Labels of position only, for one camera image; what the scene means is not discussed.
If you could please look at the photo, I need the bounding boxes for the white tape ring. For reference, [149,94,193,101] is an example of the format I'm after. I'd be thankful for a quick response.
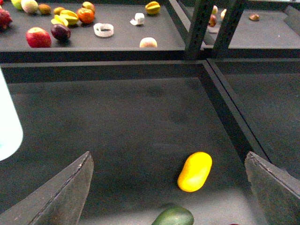
[93,22,115,38]

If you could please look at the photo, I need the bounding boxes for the peach at shelf edge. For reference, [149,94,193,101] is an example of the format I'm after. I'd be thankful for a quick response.
[139,37,158,48]

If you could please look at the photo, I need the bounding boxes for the brown fruit far tray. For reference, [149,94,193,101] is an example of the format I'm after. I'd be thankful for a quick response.
[249,14,260,22]

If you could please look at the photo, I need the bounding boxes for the pink peach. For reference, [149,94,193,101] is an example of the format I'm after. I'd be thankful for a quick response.
[21,0,38,14]

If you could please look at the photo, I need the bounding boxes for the dark purple plum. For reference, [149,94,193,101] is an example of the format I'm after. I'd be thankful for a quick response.
[51,24,71,42]

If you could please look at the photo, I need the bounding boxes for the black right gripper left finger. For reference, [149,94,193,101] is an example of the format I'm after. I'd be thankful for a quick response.
[0,151,94,225]

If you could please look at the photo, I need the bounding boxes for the black metal shelf post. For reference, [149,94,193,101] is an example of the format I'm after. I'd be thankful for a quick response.
[185,0,246,60]

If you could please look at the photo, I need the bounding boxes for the green avocado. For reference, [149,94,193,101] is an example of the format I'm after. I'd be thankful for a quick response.
[152,206,194,225]

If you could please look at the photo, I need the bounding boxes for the light blue plastic basket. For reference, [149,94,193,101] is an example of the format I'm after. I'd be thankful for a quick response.
[0,73,23,161]

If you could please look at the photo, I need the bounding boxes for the yellow starfruit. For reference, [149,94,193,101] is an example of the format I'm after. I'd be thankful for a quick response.
[145,1,161,15]
[51,9,79,26]

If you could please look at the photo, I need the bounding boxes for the yellow mango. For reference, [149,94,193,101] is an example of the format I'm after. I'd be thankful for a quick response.
[177,152,212,193]

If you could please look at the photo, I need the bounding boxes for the green apple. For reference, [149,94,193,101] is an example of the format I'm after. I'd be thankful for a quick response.
[11,0,23,11]

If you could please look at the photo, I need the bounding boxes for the brown kiwi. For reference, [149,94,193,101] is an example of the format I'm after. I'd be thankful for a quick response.
[53,7,65,15]
[38,4,52,15]

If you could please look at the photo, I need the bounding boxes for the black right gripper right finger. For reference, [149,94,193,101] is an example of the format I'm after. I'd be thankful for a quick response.
[244,151,300,225]

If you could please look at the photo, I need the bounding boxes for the red green mango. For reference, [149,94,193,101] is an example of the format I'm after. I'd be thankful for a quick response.
[82,1,96,13]

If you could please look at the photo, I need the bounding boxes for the pink dragon fruit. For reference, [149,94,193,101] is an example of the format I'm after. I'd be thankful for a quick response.
[0,8,13,30]

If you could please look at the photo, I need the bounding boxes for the red apple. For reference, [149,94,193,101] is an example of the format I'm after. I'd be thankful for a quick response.
[26,27,52,48]

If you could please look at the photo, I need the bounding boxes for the orange persimmon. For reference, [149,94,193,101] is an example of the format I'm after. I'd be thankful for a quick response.
[76,8,95,24]

